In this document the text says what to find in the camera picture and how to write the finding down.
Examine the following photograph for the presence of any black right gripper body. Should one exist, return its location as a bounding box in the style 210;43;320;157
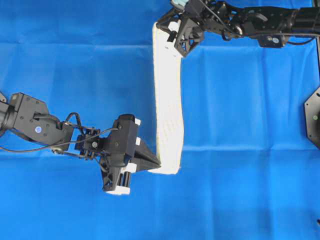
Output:
157;0;204;57

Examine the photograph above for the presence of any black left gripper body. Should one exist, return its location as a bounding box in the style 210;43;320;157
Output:
99;114;140;196

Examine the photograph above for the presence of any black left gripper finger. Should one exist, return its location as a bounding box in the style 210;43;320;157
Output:
135;139;160;166
135;162;161;173

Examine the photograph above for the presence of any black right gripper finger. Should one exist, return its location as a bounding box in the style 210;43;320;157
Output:
167;31;178;42

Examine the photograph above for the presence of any yellow checked towel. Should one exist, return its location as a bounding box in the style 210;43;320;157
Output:
150;24;184;175

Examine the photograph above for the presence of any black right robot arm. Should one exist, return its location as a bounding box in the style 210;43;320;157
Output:
155;0;320;57

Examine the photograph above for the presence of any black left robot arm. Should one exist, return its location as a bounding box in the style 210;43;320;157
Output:
0;92;161;196

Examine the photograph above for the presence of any blue table cloth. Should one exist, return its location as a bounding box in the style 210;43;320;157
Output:
0;0;320;240

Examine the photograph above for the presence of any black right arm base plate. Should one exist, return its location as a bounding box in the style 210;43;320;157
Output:
304;87;320;149

